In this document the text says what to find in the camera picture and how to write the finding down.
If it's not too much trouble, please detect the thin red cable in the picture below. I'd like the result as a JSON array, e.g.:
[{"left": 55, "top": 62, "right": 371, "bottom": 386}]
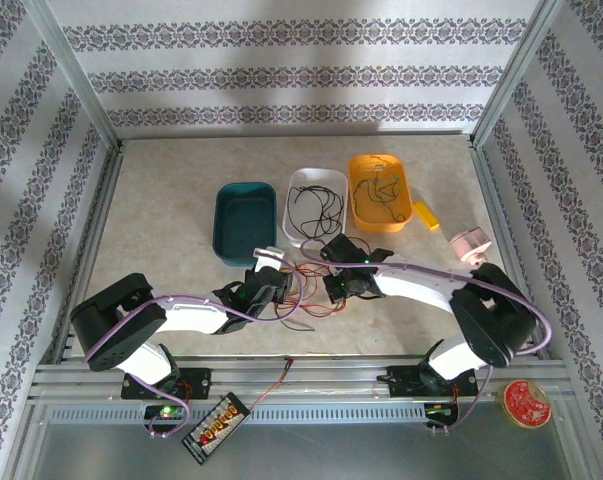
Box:
[{"left": 275, "top": 262, "right": 346, "bottom": 320}]

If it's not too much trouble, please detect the thin black cable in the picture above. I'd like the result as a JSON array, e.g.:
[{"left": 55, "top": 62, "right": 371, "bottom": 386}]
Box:
[
  {"left": 286, "top": 184, "right": 346, "bottom": 239},
  {"left": 273, "top": 294, "right": 316, "bottom": 333}
]

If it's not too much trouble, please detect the thin green cable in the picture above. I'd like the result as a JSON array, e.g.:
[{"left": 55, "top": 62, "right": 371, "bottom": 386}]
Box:
[{"left": 353, "top": 155, "right": 408, "bottom": 223}]

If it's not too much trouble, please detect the teal plastic bin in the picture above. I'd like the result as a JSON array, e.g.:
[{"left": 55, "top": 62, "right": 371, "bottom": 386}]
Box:
[{"left": 212, "top": 180, "right": 278, "bottom": 266}]

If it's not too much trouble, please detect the orange plastic bin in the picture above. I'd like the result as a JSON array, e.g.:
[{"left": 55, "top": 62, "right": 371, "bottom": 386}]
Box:
[{"left": 348, "top": 153, "right": 414, "bottom": 235}]

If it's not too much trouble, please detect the white plastic bin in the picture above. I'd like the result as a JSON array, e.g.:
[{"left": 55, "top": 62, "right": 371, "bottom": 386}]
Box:
[{"left": 282, "top": 167, "right": 350, "bottom": 250}]

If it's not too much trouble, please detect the yellow block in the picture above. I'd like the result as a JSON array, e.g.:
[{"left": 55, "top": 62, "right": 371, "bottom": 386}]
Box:
[{"left": 413, "top": 199, "right": 441, "bottom": 231}]

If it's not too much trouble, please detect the pink white gadget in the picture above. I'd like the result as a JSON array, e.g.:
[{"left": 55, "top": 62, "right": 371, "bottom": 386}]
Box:
[{"left": 449, "top": 227, "right": 493, "bottom": 265}]

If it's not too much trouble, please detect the black power distribution board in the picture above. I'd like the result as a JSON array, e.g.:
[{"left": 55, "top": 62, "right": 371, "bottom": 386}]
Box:
[{"left": 180, "top": 391, "right": 253, "bottom": 466}]

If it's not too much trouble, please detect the left controller board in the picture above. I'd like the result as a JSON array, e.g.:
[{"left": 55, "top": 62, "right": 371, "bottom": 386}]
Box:
[{"left": 144, "top": 403, "right": 188, "bottom": 422}]

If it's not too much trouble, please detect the controller board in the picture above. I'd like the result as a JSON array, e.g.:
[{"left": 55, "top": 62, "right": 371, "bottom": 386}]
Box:
[
  {"left": 144, "top": 403, "right": 188, "bottom": 422},
  {"left": 424, "top": 402, "right": 460, "bottom": 427}
]

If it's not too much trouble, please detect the right controller board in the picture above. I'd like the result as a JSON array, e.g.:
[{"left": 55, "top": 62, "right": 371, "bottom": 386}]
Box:
[{"left": 424, "top": 402, "right": 460, "bottom": 427}]

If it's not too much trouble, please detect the red round tin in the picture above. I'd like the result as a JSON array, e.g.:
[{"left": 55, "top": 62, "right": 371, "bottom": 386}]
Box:
[{"left": 500, "top": 379, "right": 553, "bottom": 430}]

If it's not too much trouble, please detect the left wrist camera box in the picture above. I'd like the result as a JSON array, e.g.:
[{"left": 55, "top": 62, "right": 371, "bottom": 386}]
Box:
[{"left": 252, "top": 246, "right": 287, "bottom": 274}]

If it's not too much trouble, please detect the aluminium frame rail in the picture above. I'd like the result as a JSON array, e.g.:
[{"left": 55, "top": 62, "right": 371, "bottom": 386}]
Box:
[
  {"left": 50, "top": 142, "right": 127, "bottom": 362},
  {"left": 118, "top": 129, "right": 477, "bottom": 144},
  {"left": 468, "top": 139, "right": 553, "bottom": 359},
  {"left": 28, "top": 353, "right": 577, "bottom": 407}
]

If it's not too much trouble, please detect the red orange lead wire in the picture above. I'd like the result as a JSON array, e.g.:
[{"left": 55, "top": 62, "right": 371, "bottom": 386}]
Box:
[{"left": 248, "top": 356, "right": 295, "bottom": 413}]

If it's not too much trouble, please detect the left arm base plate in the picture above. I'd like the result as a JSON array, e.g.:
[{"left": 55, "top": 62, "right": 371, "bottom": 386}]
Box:
[{"left": 120, "top": 367, "right": 213, "bottom": 401}]

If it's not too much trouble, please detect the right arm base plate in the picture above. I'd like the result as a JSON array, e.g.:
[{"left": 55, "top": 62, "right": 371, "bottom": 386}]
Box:
[{"left": 375, "top": 363, "right": 480, "bottom": 399}]

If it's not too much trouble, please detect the grey slotted cable duct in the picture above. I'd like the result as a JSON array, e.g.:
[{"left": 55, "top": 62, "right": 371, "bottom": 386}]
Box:
[{"left": 45, "top": 403, "right": 507, "bottom": 427}]

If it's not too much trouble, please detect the aluminium frame post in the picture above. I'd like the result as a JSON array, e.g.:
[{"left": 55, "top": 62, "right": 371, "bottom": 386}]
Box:
[
  {"left": 23, "top": 0, "right": 127, "bottom": 149},
  {"left": 466, "top": 0, "right": 571, "bottom": 147}
]

